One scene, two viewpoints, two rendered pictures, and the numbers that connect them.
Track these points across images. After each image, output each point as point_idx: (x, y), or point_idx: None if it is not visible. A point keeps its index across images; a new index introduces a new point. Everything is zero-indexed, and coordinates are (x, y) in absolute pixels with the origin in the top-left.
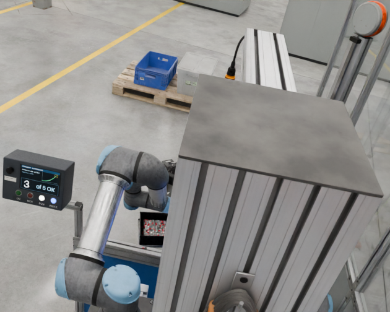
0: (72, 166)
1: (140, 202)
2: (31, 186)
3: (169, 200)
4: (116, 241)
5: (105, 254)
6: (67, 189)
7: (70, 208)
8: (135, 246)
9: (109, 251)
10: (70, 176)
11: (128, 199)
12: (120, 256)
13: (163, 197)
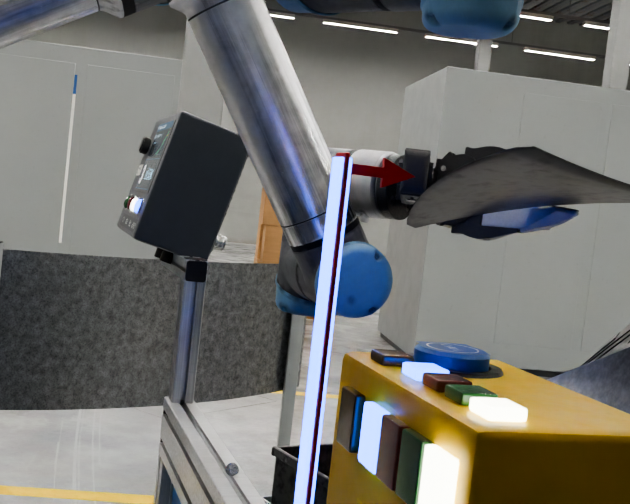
0: (228, 136)
1: (292, 255)
2: (142, 178)
3: (355, 244)
4: (211, 437)
5: (175, 485)
6: (182, 191)
7: (179, 274)
8: (224, 462)
9: (181, 464)
10: (210, 161)
11: (280, 249)
12: (187, 499)
13: (263, 129)
